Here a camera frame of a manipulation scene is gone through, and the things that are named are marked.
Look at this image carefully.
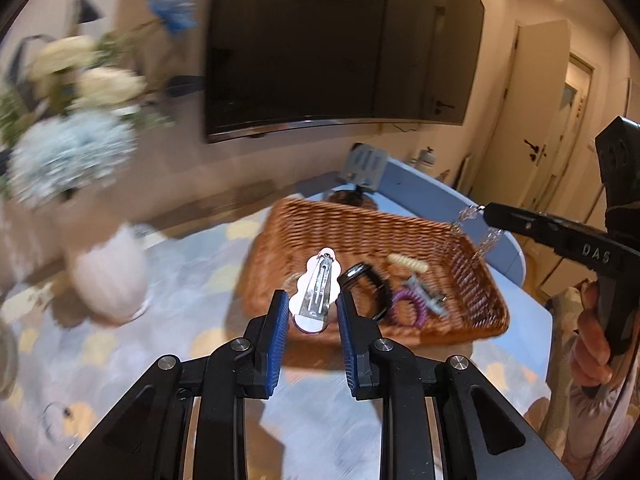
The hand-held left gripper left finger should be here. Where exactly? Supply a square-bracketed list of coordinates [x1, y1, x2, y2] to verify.
[52, 290, 291, 480]

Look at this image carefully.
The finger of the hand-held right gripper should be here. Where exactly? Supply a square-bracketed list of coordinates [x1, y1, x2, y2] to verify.
[484, 202, 576, 252]

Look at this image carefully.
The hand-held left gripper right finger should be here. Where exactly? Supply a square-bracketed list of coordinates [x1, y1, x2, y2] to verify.
[336, 290, 576, 480]

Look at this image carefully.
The black wristwatch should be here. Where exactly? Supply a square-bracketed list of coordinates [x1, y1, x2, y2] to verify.
[337, 262, 396, 323]

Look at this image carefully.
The silver snap hair clip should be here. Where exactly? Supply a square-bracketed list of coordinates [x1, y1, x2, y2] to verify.
[290, 249, 343, 335]

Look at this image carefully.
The silver chain bracelet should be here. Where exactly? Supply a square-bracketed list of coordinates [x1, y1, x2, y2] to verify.
[440, 204, 503, 261]

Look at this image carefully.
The purple coil hair tie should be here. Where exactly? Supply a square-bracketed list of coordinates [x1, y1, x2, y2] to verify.
[390, 282, 431, 329]

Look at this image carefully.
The white pearl scrunchie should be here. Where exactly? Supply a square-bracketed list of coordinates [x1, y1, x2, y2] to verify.
[386, 254, 430, 274]

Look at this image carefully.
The brown wicker basket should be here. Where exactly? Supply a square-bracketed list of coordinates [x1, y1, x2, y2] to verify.
[239, 197, 510, 347]

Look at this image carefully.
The person's right forearm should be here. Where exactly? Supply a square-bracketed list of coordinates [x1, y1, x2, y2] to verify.
[560, 382, 640, 480]

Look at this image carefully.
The person's right hand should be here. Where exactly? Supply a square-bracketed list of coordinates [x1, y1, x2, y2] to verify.
[569, 280, 615, 401]

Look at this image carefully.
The wood framed door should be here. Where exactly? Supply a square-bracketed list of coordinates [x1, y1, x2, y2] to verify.
[550, 52, 599, 221]

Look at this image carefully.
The small white device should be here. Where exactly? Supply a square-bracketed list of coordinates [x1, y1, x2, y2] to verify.
[412, 146, 439, 169]

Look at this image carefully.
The white door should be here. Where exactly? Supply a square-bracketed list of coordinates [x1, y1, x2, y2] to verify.
[492, 17, 571, 201]

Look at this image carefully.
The grey metal stand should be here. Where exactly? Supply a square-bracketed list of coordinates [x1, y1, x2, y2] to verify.
[337, 142, 391, 194]

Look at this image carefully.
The white ribbed vase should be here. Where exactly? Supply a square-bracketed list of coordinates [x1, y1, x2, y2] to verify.
[65, 225, 151, 323]

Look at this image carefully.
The silver bangle with dark bead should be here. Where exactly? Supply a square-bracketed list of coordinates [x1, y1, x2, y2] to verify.
[42, 402, 81, 448]

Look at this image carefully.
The black television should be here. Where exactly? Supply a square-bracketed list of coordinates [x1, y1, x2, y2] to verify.
[204, 0, 486, 145]

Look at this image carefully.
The clear glass vase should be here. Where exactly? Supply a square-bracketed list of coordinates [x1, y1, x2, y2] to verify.
[0, 320, 19, 397]

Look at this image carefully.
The blue and white flower bouquet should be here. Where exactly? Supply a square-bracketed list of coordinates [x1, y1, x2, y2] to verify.
[0, 0, 201, 211]

